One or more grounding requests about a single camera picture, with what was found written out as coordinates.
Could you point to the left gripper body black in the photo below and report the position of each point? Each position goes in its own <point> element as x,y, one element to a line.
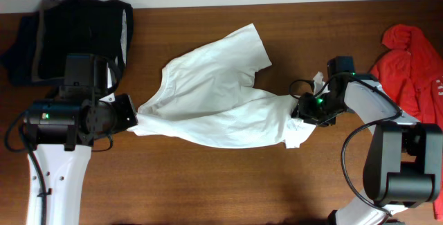
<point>121,116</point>

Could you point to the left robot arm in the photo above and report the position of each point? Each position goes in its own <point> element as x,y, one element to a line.
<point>59,134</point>

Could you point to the red hooded garment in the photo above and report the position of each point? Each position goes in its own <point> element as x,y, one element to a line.
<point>411,73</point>

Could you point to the black folded garment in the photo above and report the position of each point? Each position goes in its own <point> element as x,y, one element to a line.
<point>85,27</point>

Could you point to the white t-shirt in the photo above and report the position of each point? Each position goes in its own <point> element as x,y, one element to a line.
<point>207,97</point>

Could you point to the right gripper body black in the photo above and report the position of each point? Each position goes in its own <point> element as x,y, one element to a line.
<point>321,109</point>

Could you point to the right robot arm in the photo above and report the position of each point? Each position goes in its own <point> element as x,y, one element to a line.
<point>403,168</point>

